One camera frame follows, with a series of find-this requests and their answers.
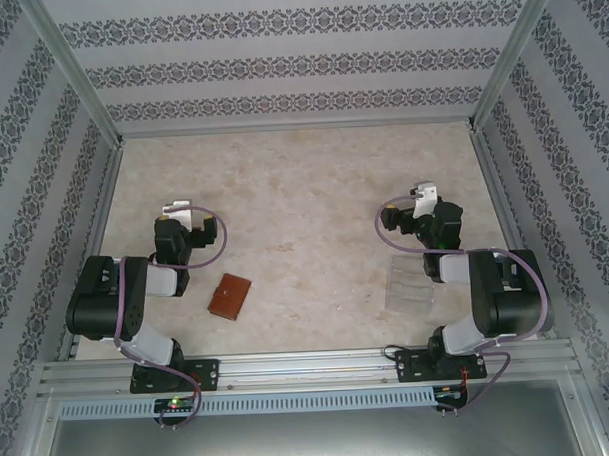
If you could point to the clear acrylic card stand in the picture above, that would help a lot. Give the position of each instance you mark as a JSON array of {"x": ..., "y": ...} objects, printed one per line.
[{"x": 406, "y": 284}]

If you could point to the brown leather card holder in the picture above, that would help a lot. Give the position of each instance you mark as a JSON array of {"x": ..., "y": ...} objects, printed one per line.
[{"x": 230, "y": 296}]

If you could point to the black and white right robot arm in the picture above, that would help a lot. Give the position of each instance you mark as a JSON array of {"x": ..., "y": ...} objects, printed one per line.
[{"x": 512, "y": 301}]

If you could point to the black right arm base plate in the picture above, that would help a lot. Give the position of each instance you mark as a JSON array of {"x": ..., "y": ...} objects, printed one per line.
[{"x": 412, "y": 367}]

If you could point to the circuit board with green light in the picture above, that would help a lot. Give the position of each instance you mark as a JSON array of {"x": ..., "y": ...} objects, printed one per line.
[{"x": 173, "y": 403}]

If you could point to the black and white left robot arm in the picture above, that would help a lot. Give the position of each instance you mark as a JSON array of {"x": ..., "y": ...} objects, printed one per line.
[{"x": 94, "y": 305}]

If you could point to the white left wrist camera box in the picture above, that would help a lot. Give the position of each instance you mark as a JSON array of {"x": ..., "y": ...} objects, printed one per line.
[{"x": 184, "y": 219}]

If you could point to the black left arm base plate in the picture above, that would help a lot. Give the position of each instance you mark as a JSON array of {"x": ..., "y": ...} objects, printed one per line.
[{"x": 209, "y": 374}]

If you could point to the grey metal sheet panel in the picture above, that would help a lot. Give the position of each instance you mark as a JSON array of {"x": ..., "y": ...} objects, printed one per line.
[{"x": 312, "y": 443}]

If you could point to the aluminium mounting rail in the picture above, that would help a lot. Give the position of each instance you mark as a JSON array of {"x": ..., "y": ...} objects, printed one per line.
[{"x": 309, "y": 370}]

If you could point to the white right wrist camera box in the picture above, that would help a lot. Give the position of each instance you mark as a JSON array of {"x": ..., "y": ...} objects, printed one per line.
[{"x": 426, "y": 199}]

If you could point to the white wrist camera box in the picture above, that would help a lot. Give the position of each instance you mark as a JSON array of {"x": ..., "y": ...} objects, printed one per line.
[
  {"x": 184, "y": 219},
  {"x": 426, "y": 199}
]

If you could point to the small circuit board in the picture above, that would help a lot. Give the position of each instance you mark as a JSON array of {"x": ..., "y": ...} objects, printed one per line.
[{"x": 450, "y": 393}]

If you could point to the aluminium frame post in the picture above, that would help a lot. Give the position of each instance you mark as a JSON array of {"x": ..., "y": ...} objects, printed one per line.
[
  {"x": 513, "y": 55},
  {"x": 74, "y": 71}
]

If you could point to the aluminium side rail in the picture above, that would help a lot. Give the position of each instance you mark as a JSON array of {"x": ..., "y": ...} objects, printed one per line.
[
  {"x": 493, "y": 181},
  {"x": 104, "y": 195}
]

